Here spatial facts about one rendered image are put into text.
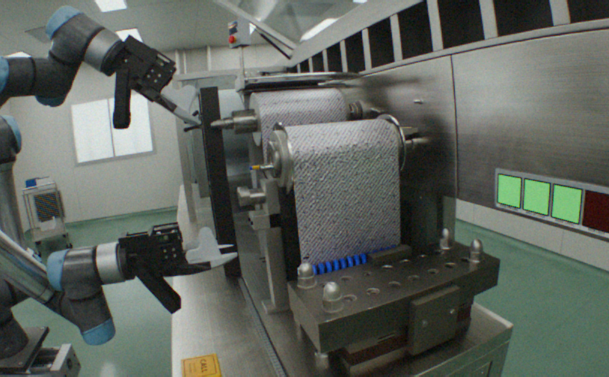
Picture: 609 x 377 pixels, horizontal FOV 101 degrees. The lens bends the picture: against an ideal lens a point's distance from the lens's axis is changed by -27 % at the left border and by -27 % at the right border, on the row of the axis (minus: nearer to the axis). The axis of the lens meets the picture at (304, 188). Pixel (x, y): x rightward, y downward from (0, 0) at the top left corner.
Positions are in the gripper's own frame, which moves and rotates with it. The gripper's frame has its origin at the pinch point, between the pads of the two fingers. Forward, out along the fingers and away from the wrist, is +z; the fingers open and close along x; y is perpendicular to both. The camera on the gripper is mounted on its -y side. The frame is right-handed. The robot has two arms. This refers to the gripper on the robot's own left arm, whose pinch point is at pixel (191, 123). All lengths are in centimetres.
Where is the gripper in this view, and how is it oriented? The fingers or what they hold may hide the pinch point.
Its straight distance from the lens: 65.7
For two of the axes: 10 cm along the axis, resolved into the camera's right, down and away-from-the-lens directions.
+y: 5.4, -8.4, 0.5
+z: 7.8, 5.2, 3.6
